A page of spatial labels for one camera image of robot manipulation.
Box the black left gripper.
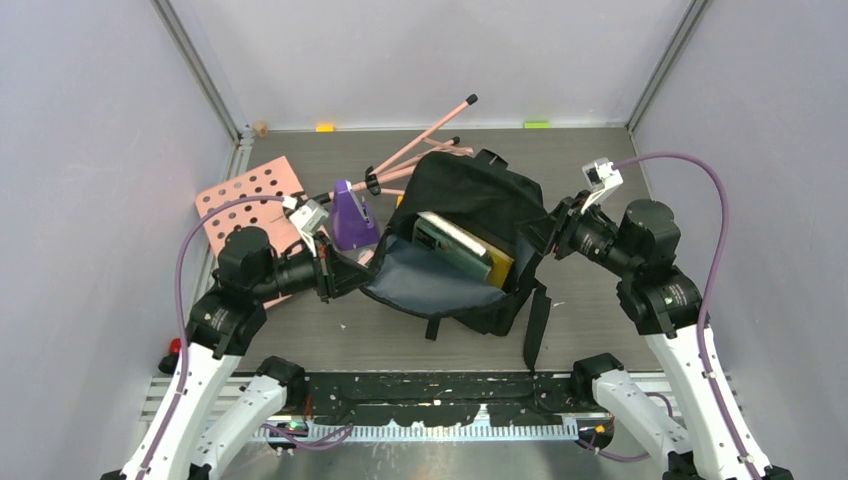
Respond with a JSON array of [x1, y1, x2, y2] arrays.
[[254, 229, 376, 302]]

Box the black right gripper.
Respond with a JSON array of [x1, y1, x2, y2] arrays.
[[513, 189, 639, 277]]

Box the black student backpack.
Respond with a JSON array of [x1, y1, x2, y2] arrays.
[[362, 150, 551, 370]]

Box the dark green notebook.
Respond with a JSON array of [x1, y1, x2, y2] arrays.
[[412, 216, 491, 282]]

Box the teal paperback book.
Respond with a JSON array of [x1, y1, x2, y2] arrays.
[[418, 212, 487, 256]]

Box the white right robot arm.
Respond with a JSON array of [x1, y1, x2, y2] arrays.
[[519, 191, 792, 479]]

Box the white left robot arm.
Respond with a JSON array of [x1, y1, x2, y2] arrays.
[[105, 227, 373, 479]]

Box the purple plastic stapler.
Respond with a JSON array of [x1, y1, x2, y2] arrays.
[[330, 179, 380, 251]]

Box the pink folding stand legs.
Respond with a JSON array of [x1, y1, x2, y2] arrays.
[[348, 93, 479, 197]]

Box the pink perforated stand plate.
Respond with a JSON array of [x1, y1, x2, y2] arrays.
[[175, 157, 328, 307]]

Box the small wooden block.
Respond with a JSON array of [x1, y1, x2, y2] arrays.
[[253, 121, 269, 137]]

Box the red black stamp toy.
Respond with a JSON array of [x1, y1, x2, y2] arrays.
[[158, 338, 182, 376]]

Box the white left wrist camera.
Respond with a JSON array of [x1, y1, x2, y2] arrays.
[[282, 196, 330, 256]]

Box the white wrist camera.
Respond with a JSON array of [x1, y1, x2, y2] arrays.
[[580, 158, 624, 213], [282, 196, 330, 256]]

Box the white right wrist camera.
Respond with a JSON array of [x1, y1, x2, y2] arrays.
[[580, 158, 624, 213]]

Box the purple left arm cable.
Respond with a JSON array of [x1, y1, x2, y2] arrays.
[[135, 194, 356, 480]]

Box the aluminium slotted rail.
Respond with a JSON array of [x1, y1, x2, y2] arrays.
[[286, 419, 579, 443]]

